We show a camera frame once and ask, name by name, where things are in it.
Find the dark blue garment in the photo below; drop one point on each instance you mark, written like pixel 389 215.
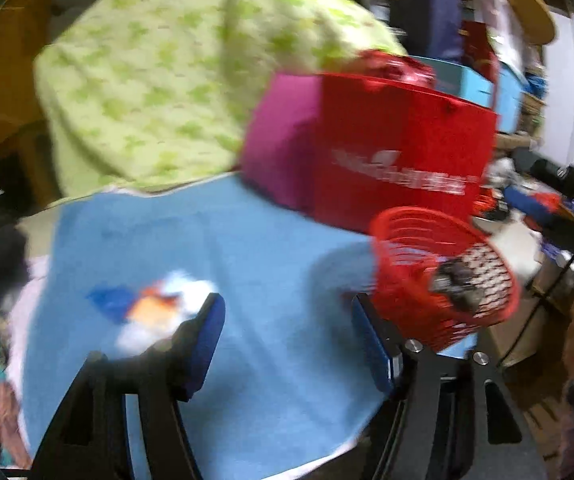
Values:
pixel 432 12

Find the orange crumpled wrapper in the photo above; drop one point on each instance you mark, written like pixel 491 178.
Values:
pixel 159 307

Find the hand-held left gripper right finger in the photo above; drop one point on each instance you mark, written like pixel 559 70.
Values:
pixel 374 350

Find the wooden cabinet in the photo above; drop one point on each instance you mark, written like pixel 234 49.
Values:
pixel 2 85

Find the dark grey object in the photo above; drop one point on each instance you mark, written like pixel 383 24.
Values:
pixel 454 285

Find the red mesh basket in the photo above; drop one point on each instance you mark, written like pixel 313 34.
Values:
pixel 412 265

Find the green clover quilt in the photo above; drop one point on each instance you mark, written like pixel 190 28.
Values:
pixel 167 75

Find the magenta pillow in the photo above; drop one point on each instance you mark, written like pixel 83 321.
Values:
pixel 282 145

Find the blue blanket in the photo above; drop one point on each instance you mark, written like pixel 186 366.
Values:
pixel 267 260

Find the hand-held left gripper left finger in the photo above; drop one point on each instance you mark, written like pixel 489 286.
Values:
pixel 206 345

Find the red paper bag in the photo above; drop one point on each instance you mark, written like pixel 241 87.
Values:
pixel 402 160

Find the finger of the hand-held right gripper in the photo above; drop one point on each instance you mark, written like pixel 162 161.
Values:
pixel 529 204

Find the blue plastic bag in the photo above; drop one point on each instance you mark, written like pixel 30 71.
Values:
pixel 109 300

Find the blue storage box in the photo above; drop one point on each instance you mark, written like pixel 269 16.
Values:
pixel 487 87

